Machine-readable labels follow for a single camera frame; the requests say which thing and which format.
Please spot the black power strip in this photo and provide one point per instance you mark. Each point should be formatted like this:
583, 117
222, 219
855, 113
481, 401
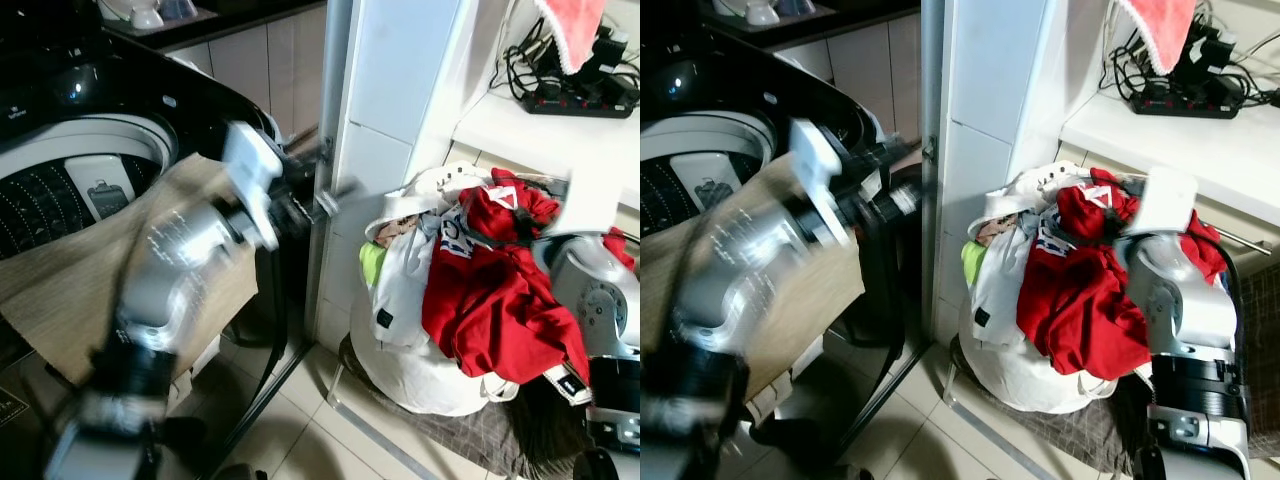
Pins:
1185, 102
575, 100

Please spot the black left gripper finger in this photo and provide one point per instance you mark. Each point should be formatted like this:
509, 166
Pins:
338, 198
308, 152
902, 198
880, 158

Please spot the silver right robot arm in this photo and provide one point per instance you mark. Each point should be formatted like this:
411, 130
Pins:
600, 300
1190, 310

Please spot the black power adapter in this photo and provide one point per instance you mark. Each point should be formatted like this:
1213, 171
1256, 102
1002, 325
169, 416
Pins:
1210, 55
608, 55

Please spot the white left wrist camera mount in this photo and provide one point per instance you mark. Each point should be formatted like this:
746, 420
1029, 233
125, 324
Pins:
250, 170
815, 170

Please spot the brown floor mat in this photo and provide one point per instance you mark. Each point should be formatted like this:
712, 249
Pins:
500, 440
1090, 435

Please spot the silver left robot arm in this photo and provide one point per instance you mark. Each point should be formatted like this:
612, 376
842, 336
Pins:
730, 270
175, 270

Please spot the grey metal door frame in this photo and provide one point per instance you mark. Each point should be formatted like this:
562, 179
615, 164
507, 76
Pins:
330, 120
933, 120

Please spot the red garment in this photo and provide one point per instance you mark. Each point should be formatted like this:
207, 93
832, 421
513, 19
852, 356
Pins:
1075, 300
490, 300

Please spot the beige woven cloth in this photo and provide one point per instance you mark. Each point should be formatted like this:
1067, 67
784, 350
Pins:
70, 290
800, 300

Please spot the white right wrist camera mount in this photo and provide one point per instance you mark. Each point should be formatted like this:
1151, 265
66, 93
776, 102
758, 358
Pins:
1168, 200
590, 205

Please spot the white counter shelf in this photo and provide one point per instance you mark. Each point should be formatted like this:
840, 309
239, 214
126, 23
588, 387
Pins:
1180, 145
560, 145

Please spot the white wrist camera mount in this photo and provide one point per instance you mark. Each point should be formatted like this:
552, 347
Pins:
250, 170
815, 170
590, 205
1168, 200

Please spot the metal rod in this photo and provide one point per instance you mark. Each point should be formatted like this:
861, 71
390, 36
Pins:
1245, 238

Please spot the white cup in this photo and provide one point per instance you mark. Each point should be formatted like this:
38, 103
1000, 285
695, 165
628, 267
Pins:
755, 10
145, 12

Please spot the pink towel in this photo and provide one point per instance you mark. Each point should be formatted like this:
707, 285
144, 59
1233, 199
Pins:
572, 28
1160, 28

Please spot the black top-load washing machine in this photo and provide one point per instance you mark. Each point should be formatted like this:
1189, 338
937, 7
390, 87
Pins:
720, 80
120, 75

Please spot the lime green cloth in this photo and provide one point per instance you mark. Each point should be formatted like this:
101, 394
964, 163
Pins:
972, 262
371, 263

